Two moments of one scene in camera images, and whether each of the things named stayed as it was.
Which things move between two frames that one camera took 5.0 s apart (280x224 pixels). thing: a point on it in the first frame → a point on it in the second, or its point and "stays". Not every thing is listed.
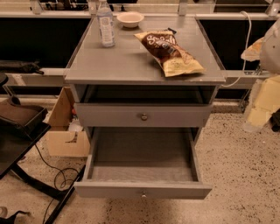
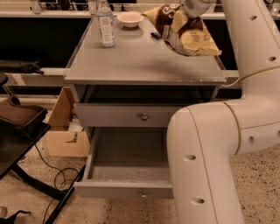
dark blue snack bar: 172,31 → 156,36
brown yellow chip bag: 171,55 → 183,34
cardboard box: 63,140 stays
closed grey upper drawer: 143,115 stays
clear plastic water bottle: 106,22 stays
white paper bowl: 130,19 stays
